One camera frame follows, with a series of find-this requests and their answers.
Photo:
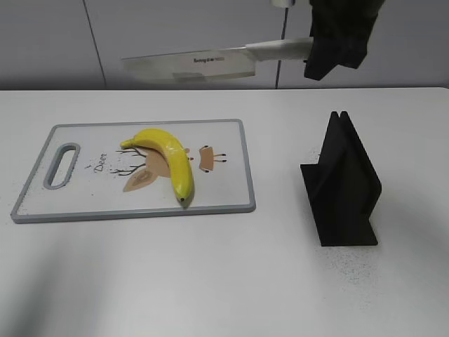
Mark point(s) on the black knife stand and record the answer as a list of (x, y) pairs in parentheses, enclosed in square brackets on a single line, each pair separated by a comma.
[(342, 187)]

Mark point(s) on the white grey-rimmed cutting board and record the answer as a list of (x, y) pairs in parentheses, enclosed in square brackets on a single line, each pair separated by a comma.
[(81, 173)]

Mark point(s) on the yellow plastic banana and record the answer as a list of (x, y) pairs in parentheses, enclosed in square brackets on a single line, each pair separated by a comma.
[(174, 154)]

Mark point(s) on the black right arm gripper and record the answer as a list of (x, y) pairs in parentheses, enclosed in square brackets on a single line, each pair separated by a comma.
[(340, 32)]

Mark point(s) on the white-handled cleaver knife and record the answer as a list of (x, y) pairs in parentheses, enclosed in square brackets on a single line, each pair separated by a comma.
[(222, 63)]

